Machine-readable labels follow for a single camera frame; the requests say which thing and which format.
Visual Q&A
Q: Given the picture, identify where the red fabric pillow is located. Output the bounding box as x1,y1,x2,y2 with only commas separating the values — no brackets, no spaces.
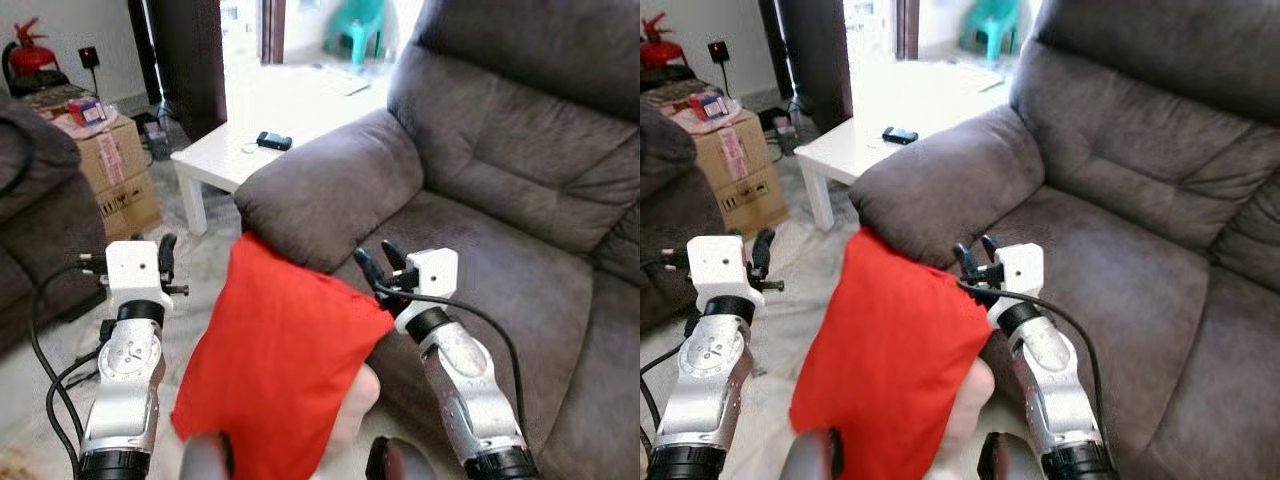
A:
170,232,397,480
788,228,996,480

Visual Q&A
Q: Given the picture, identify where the dark brown fabric sofa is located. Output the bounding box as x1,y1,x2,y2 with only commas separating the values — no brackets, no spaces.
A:
0,95,108,356
640,100,723,331

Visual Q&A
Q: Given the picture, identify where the small dark floor charger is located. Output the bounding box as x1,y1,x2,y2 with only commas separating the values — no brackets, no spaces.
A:
140,115,173,161
760,108,801,156

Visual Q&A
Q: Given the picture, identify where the brown fabric recliner sofa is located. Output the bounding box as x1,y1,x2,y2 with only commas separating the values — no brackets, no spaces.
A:
233,0,641,480
848,0,1280,480

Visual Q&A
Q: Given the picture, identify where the brown cardboard box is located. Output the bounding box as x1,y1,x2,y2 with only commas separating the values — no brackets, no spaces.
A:
75,112,164,243
690,108,789,238

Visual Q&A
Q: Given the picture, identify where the white low table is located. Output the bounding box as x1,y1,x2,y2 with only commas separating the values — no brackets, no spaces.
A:
170,62,401,237
795,62,1021,233

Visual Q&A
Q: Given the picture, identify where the pale pink cushion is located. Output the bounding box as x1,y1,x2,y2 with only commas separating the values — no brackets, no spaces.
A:
935,358,996,456
325,362,381,451

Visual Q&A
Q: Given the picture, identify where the small red blue packet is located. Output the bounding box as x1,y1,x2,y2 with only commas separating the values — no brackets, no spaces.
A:
688,90,733,121
68,95,108,126

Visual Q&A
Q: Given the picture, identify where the white printed board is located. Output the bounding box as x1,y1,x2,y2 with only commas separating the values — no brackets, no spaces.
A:
320,65,373,98
950,62,1006,93

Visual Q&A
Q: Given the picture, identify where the robot left leg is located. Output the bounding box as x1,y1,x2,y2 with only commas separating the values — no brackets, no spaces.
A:
780,428,843,480
180,432,236,480

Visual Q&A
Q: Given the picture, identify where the robot leg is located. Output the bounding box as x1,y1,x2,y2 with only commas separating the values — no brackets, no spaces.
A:
977,430,1046,480
780,428,843,480
180,432,236,480
365,437,436,480

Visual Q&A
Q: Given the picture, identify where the robot right leg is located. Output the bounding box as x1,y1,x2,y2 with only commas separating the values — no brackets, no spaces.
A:
365,437,436,480
977,430,1046,480

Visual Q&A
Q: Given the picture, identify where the dark patterned flat box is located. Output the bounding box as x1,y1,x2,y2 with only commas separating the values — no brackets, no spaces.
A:
645,78,716,106
20,85,91,116

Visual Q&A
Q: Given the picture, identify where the dark brown door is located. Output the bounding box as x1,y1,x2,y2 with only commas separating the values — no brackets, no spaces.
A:
757,0,846,136
128,0,228,141

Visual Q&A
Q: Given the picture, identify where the teal plastic stool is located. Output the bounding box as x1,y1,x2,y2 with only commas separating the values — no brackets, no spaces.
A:
962,0,1021,63
325,0,386,66

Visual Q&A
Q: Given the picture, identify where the red fire extinguisher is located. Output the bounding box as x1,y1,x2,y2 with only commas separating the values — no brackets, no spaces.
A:
2,17,63,96
640,12,687,71

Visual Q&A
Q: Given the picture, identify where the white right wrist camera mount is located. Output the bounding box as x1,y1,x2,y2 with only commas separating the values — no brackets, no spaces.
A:
985,243,1046,326
393,248,461,336

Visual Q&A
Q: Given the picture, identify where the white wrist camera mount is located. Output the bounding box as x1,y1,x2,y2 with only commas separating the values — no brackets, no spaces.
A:
686,236,766,306
393,248,461,336
985,243,1046,326
105,240,174,313

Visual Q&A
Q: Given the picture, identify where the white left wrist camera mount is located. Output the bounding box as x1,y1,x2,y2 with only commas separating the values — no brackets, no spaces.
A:
686,236,766,306
105,240,174,313

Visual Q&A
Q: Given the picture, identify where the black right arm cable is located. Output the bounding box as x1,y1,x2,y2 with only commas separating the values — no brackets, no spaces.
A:
375,285,529,441
957,280,1105,436

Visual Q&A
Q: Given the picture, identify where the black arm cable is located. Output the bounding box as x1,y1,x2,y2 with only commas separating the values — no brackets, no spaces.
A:
375,285,529,441
957,280,1105,436
640,255,698,451
28,254,111,476

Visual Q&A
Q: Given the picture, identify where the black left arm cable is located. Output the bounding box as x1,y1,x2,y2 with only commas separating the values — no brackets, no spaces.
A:
28,254,111,476
640,255,698,451

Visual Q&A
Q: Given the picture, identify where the dark brown door frame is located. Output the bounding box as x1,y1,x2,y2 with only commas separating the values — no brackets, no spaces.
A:
895,0,921,59
262,0,286,63

